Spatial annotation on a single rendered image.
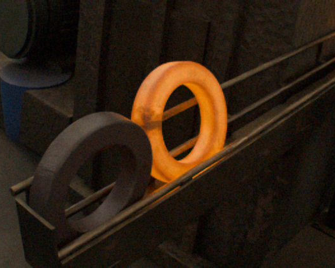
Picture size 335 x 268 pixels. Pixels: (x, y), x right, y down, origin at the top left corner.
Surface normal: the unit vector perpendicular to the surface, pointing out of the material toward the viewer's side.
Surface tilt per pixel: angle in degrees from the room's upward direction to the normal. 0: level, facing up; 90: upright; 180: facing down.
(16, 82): 0
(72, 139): 28
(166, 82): 69
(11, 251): 0
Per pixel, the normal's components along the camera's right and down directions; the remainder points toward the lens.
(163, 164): 0.73, 0.06
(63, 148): -0.29, -0.53
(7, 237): 0.12, -0.88
